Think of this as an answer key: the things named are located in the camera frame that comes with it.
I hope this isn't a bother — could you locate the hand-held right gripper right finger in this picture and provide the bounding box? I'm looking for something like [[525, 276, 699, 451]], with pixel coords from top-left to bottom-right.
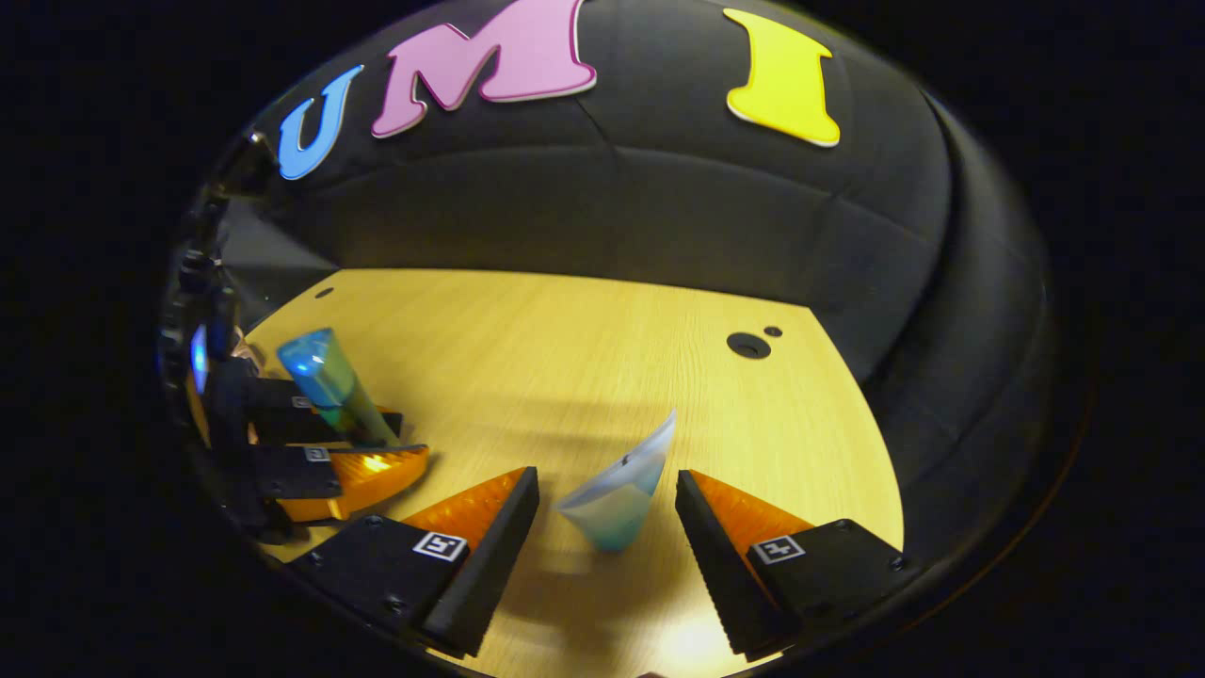
[[674, 469, 911, 661]]

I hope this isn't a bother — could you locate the small blue green bottle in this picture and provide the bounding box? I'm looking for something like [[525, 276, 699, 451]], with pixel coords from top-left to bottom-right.
[[276, 327, 402, 449]]

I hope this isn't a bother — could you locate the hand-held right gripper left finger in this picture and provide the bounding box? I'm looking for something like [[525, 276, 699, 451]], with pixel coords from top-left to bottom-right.
[[285, 466, 541, 659]]

